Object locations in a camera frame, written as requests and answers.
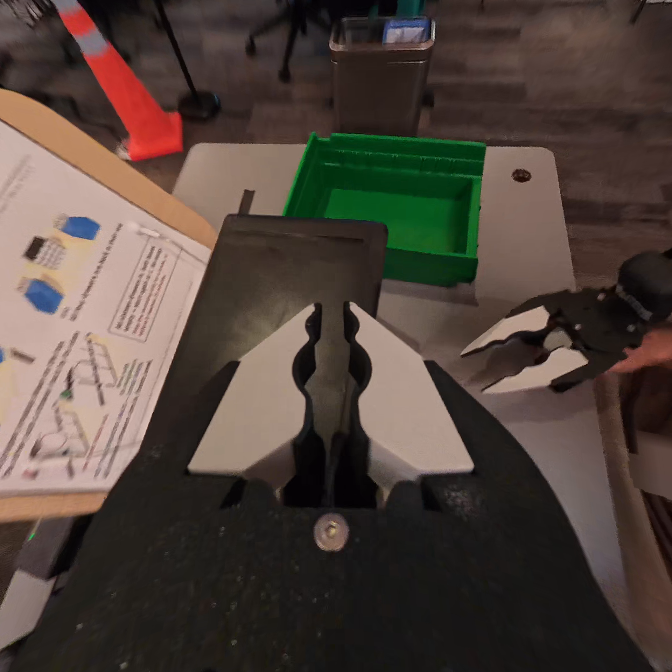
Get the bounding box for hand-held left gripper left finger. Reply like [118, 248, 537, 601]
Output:
[187, 302, 333, 507]

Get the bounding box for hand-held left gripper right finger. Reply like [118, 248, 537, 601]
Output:
[331, 301, 476, 507]

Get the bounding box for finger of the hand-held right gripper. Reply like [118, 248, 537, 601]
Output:
[460, 306, 553, 359]
[480, 332, 590, 396]

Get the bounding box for black drawer cabinet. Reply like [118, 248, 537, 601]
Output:
[139, 212, 389, 463]

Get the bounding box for green plastic bin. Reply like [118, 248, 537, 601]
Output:
[283, 131, 486, 287]

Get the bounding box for person's right hand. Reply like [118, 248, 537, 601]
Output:
[609, 324, 672, 375]

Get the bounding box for printed instruction sheet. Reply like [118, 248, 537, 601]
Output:
[0, 120, 211, 497]

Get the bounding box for brown cardboard box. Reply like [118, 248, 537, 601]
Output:
[596, 367, 672, 670]

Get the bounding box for black device green light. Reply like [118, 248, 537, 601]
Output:
[18, 517, 92, 581]

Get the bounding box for metal trash can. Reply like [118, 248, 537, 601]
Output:
[329, 16, 435, 138]

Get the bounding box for wooden board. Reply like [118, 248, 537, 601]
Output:
[0, 88, 218, 523]

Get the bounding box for blue white packet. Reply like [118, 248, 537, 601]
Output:
[382, 17, 432, 44]

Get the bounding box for black stanchion pole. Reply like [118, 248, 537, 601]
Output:
[154, 0, 221, 121]

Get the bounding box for orange traffic cone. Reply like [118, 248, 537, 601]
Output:
[52, 0, 183, 162]

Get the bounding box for black office chair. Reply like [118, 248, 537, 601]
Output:
[246, 0, 337, 82]

